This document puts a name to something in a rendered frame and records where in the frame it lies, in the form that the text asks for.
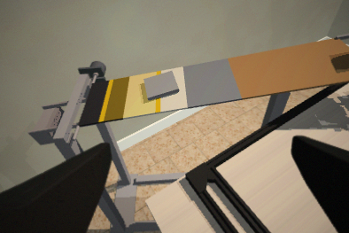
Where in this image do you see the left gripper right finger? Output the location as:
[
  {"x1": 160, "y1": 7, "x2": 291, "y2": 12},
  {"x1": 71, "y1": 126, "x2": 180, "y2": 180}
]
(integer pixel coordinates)
[{"x1": 291, "y1": 136, "x2": 349, "y2": 233}]

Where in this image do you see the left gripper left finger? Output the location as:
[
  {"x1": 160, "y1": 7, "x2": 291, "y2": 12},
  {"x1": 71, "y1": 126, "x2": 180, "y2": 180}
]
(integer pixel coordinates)
[{"x1": 0, "y1": 143, "x2": 112, "y2": 233}]

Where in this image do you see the grey plate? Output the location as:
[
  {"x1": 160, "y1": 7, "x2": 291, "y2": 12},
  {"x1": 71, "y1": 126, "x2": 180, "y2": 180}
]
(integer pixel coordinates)
[{"x1": 143, "y1": 71, "x2": 179, "y2": 101}]

